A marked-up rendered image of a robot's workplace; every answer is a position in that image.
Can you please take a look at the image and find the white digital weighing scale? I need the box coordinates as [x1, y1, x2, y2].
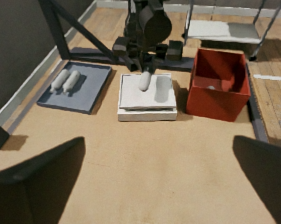
[117, 73, 177, 121]

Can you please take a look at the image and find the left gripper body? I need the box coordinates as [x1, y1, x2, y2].
[112, 23, 183, 61]

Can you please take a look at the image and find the red open box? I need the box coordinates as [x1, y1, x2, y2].
[185, 48, 251, 123]

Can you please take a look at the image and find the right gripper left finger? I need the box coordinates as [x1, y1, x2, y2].
[0, 136, 86, 224]

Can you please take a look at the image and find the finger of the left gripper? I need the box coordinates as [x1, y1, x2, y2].
[128, 51, 144, 73]
[152, 54, 166, 75]

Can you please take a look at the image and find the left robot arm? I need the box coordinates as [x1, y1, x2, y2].
[123, 0, 172, 44]

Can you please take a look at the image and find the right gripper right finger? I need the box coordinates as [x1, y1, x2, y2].
[232, 135, 281, 224]

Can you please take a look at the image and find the grey gas cylinder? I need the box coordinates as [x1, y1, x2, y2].
[138, 63, 153, 92]
[50, 69, 70, 93]
[62, 70, 81, 95]

